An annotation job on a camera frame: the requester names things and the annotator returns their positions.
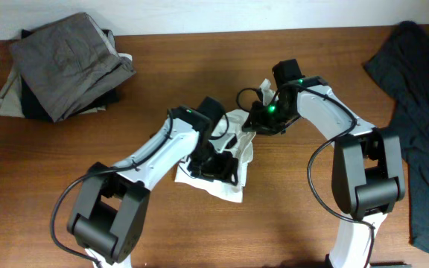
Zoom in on folded grey brown trousers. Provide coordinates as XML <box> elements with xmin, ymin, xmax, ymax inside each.
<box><xmin>8</xmin><ymin>12</ymin><xmax>138</xmax><ymax>123</ymax></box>

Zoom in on folded beige garment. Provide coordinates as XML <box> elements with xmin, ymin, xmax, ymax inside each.
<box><xmin>0</xmin><ymin>29</ymin><xmax>133</xmax><ymax>118</ymax></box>

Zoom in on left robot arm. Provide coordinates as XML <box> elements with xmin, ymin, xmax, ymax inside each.
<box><xmin>67</xmin><ymin>104</ymin><xmax>240</xmax><ymax>267</ymax></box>

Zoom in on dark green black garment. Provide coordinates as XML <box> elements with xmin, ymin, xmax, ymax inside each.
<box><xmin>363</xmin><ymin>21</ymin><xmax>429</xmax><ymax>254</ymax></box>

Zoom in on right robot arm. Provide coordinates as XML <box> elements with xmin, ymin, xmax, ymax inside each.
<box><xmin>243</xmin><ymin>76</ymin><xmax>405</xmax><ymax>267</ymax></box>

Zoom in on white polo shirt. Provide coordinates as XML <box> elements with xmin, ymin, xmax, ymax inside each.
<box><xmin>174</xmin><ymin>78</ymin><xmax>275</xmax><ymax>204</ymax></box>

